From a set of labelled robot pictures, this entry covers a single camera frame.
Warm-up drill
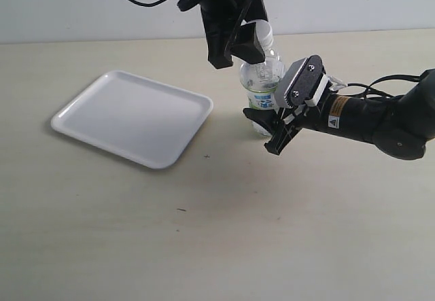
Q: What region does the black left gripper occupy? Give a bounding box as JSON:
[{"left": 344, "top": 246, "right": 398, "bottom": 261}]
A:
[{"left": 177, "top": 0, "right": 267, "bottom": 69}]

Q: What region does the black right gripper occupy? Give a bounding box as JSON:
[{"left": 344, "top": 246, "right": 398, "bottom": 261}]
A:
[{"left": 243, "top": 89, "right": 332, "bottom": 155}]

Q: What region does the white bottle cap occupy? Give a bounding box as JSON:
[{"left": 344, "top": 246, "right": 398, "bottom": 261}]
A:
[{"left": 255, "top": 20, "right": 273, "bottom": 50}]

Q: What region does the clear plastic drink bottle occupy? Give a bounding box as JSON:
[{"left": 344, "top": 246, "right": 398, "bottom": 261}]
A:
[{"left": 239, "top": 39, "right": 286, "bottom": 137}]

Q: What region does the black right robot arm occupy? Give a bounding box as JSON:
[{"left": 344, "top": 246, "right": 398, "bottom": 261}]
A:
[{"left": 243, "top": 69, "right": 434, "bottom": 160}]

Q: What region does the white plastic tray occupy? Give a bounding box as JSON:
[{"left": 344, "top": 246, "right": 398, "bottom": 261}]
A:
[{"left": 50, "top": 70, "right": 213, "bottom": 170}]

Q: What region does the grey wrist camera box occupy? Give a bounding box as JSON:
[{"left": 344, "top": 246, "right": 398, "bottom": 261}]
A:
[{"left": 274, "top": 55, "right": 329, "bottom": 109}]

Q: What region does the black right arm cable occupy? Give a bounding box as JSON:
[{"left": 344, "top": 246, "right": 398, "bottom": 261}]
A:
[{"left": 331, "top": 73, "right": 424, "bottom": 100}]

